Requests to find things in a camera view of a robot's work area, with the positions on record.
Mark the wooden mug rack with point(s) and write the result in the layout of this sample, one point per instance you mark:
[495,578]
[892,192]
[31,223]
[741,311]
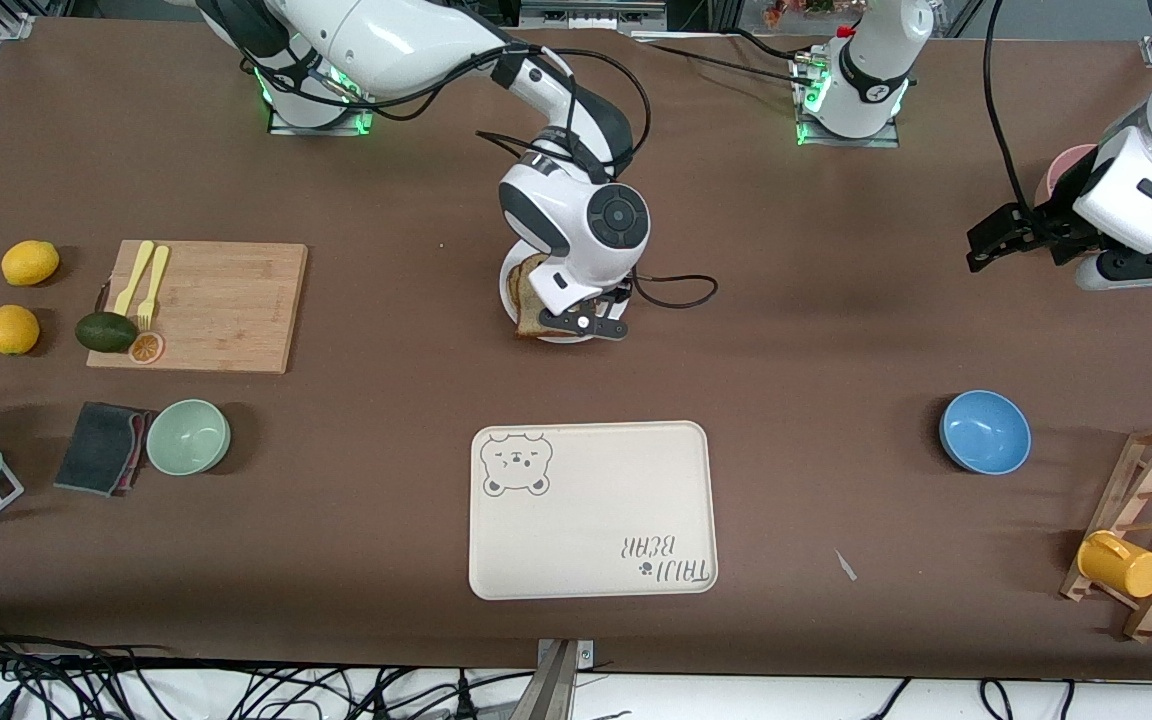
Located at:
[1139,490]

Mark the yellow mug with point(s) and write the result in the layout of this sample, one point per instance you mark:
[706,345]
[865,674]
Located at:
[1126,570]

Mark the blue bowl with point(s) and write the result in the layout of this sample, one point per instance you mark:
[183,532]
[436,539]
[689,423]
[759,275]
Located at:
[986,432]

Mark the grey metal frame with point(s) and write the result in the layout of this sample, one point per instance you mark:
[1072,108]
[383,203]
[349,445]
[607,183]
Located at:
[586,15]

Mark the green avocado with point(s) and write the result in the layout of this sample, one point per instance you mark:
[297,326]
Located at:
[106,332]

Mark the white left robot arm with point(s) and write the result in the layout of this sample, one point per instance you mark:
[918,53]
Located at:
[876,60]

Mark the pale green bowl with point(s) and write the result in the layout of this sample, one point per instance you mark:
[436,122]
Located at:
[188,437]

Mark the beige bear print tray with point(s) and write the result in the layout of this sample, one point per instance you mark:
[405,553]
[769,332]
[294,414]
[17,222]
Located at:
[596,500]

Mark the white round plate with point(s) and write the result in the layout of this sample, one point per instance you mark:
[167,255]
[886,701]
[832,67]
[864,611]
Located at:
[506,288]

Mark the pink bowl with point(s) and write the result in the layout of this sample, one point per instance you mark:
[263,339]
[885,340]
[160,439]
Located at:
[1056,170]

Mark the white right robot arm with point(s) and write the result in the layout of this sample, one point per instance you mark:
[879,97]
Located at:
[386,40]

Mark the yellow plastic fork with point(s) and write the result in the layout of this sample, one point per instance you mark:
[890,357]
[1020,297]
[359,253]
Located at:
[154,280]

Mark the yellow plastic knife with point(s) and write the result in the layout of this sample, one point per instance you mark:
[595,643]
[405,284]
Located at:
[134,278]

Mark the wooden cutting board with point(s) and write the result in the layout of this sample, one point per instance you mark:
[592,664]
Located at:
[216,300]

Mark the brown bread slice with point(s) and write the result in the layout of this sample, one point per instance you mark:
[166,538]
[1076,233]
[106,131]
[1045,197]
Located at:
[531,300]

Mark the lower lemon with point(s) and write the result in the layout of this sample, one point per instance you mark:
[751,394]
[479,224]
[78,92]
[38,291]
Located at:
[12,330]

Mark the grey folded cloth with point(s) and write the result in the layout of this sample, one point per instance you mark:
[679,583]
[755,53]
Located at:
[96,450]

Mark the small white paper scrap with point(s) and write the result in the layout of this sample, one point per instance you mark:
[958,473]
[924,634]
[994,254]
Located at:
[845,566]

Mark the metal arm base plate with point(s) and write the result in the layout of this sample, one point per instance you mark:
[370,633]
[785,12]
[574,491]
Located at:
[372,118]
[886,142]

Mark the metal clamp bracket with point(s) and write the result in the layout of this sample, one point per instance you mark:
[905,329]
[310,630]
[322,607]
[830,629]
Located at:
[561,660]

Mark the yellow lemon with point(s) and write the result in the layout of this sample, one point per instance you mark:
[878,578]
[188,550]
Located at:
[31,263]

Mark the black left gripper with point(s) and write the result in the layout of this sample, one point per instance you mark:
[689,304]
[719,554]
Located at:
[1048,222]

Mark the dried orange slice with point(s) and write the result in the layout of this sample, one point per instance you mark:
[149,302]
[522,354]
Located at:
[146,348]

